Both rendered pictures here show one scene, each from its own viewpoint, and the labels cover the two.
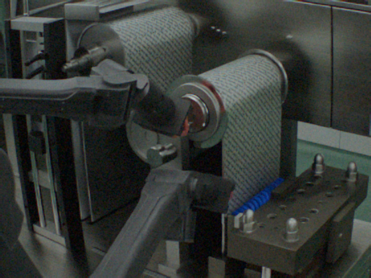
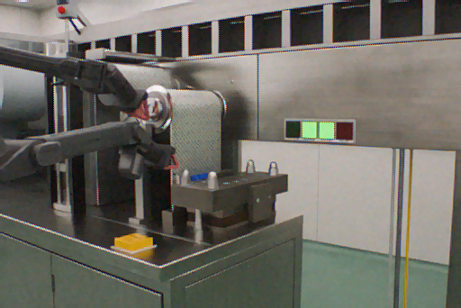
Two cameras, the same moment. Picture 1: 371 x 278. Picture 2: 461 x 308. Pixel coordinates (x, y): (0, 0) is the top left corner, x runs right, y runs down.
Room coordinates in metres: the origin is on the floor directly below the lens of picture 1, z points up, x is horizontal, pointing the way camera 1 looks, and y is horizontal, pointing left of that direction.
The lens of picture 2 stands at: (-0.13, -0.28, 1.25)
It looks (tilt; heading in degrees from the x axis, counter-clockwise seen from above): 6 degrees down; 1
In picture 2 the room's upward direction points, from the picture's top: straight up
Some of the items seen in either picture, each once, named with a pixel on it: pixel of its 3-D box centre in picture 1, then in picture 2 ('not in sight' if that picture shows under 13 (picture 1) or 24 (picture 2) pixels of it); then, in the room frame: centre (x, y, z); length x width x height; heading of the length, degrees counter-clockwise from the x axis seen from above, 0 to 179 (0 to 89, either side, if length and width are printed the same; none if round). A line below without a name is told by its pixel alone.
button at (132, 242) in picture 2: not in sight; (133, 242); (0.98, -0.01, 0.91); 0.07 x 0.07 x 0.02; 53
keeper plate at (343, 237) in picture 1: (342, 232); (260, 202); (1.24, -0.35, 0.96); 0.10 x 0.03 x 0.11; 143
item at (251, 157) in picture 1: (253, 163); (197, 152); (1.32, -0.15, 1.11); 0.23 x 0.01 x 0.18; 143
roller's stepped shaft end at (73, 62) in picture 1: (73, 65); not in sight; (1.35, 0.22, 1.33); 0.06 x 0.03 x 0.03; 143
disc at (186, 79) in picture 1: (195, 111); (156, 109); (1.26, -0.03, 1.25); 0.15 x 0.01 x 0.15; 53
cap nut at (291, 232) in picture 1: (291, 228); (212, 179); (1.13, -0.21, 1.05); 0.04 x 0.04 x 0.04
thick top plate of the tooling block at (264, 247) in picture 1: (306, 213); (233, 188); (1.28, -0.27, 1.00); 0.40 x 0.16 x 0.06; 143
